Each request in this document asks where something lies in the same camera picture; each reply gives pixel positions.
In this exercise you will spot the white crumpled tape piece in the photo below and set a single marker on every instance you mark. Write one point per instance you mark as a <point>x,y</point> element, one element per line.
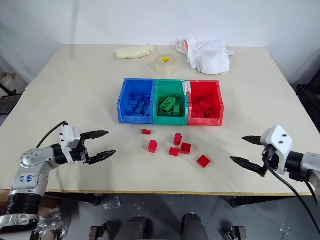
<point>186,87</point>

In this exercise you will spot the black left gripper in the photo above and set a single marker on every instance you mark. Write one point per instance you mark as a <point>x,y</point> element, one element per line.
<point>81,153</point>

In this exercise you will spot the small clear plastic bag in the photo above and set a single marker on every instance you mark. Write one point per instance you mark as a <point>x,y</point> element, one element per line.
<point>113,203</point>

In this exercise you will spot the large green building block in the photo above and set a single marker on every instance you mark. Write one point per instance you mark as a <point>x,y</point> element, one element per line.
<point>167,103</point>

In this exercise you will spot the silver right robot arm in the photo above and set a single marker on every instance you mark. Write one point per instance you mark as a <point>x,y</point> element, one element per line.
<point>306,163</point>

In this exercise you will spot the white plastic bag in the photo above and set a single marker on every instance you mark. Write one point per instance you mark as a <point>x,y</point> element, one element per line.
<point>210,56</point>

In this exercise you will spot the crumpled clear plastic bag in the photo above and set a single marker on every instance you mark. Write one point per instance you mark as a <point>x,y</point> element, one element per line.
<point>53,223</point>

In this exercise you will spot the black table frame bar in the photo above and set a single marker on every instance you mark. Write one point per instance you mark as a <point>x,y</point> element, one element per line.
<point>265,201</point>
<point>75,198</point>

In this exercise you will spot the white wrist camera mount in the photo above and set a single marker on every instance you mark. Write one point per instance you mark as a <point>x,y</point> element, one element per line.
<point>278,140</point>
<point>70,137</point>

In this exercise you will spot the clear tape roll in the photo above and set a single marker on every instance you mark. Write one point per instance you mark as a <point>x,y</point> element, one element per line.
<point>165,64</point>

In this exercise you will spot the small green building block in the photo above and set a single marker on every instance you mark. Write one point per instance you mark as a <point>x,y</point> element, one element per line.
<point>176,110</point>

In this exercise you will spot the dark rounded shape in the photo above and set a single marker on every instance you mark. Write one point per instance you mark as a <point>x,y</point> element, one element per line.
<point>136,228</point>
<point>194,226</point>

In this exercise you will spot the flat red building block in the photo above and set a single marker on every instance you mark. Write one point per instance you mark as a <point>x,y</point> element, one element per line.
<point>203,161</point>

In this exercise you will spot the blue plastic bin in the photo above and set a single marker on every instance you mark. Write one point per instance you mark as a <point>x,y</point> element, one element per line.
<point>125,117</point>

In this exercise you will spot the beige round object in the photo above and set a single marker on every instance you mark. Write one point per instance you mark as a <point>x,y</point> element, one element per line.
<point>7,78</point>

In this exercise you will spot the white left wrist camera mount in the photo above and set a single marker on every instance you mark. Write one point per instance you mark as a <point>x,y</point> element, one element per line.
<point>70,137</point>

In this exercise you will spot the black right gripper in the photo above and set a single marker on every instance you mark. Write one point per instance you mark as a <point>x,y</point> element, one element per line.
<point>271,157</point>

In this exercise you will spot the small red building block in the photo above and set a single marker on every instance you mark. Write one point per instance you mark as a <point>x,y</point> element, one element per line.
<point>146,132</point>

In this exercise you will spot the cream plastic bag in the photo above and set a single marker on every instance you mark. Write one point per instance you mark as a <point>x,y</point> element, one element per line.
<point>133,52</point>

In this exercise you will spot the black stand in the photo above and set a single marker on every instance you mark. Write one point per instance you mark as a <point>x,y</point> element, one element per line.
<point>8,101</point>

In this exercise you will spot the green plastic bin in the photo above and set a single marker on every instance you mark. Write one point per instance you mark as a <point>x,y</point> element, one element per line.
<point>170,120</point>

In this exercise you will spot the red plastic bin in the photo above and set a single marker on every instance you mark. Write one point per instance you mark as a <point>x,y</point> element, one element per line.
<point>205,121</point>

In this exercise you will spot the blue building block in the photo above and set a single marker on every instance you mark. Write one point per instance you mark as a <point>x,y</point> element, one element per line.
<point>147,97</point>
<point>140,107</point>
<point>132,102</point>

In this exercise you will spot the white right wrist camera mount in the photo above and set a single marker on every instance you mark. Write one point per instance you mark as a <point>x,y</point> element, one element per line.
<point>278,140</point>

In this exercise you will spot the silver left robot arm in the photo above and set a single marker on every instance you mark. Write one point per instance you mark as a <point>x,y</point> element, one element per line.
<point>30,160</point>

